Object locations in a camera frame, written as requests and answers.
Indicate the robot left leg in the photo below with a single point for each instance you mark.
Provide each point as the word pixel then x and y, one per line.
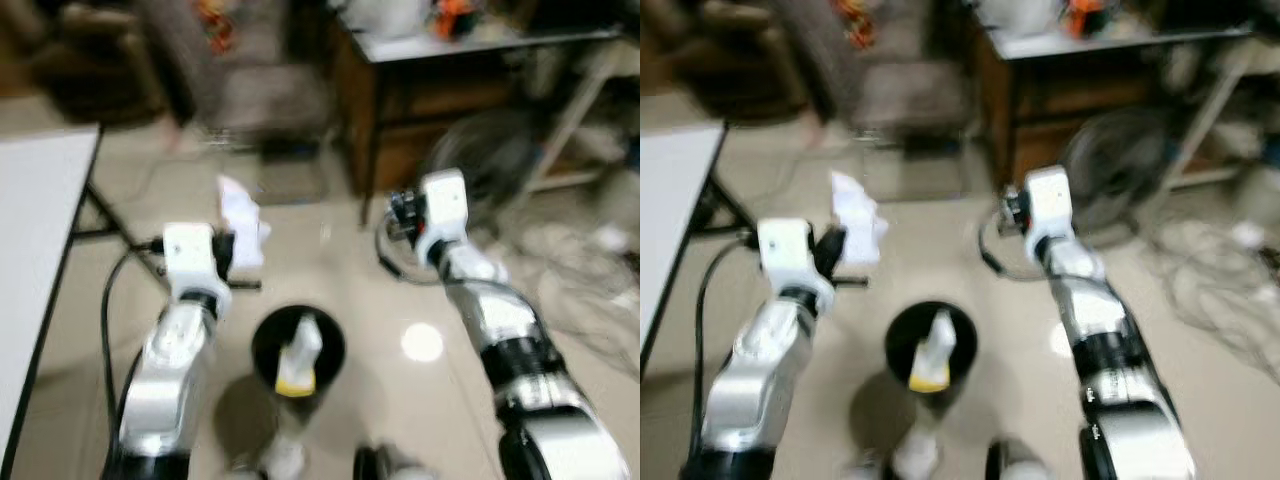
pixel 270 460
pixel 895 458

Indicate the grey fabric chair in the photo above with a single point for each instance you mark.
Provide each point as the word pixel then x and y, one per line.
pixel 270 100
pixel 910 100

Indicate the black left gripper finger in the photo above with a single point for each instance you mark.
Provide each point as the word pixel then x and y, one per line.
pixel 224 250
pixel 830 248

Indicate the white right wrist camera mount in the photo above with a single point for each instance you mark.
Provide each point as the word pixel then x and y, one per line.
pixel 1048 205
pixel 445 210

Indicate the red yellow colourful item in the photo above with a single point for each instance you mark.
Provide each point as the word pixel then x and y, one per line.
pixel 859 22
pixel 217 25

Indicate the orange black object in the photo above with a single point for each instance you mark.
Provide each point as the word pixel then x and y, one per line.
pixel 453 18
pixel 1085 17

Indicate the black table frame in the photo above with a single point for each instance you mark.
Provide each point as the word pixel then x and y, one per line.
pixel 100 236
pixel 738 212

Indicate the robot right leg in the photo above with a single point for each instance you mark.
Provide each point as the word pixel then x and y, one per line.
pixel 1018 462
pixel 392 465

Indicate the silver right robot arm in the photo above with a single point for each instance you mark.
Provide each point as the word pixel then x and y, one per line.
pixel 1110 330
pixel 510 330

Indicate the white bag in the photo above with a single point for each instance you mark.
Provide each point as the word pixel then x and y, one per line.
pixel 388 15
pixel 1018 14

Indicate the white rack frame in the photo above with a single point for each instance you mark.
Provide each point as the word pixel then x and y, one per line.
pixel 1215 105
pixel 580 110

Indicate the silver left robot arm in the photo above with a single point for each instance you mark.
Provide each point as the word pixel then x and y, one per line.
pixel 165 380
pixel 750 380

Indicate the black round rubbish bin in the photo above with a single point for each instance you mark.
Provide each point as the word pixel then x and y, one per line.
pixel 266 345
pixel 900 340

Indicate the black floor fan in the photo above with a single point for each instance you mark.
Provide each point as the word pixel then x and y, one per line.
pixel 1125 160
pixel 500 150

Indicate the robot leg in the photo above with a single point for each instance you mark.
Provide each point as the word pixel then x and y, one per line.
pixel 270 460
pixel 895 458
pixel 392 465
pixel 1018 462

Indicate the white top wooden desk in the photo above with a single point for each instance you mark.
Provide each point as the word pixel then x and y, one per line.
pixel 1110 42
pixel 480 45

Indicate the white paper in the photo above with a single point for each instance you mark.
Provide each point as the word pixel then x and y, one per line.
pixel 245 220
pixel 862 215

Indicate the white yellow carton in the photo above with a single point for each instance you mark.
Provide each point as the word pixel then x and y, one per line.
pixel 932 355
pixel 300 360

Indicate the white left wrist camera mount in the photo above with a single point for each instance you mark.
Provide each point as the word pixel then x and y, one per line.
pixel 190 255
pixel 785 250

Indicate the white power adapter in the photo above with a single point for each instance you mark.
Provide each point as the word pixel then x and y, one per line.
pixel 1249 235
pixel 613 238

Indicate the person's leg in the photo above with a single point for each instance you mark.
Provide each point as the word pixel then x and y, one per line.
pixel 812 130
pixel 172 135

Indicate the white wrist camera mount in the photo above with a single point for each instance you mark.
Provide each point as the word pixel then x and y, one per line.
pixel 445 210
pixel 1048 205
pixel 190 255
pixel 785 250

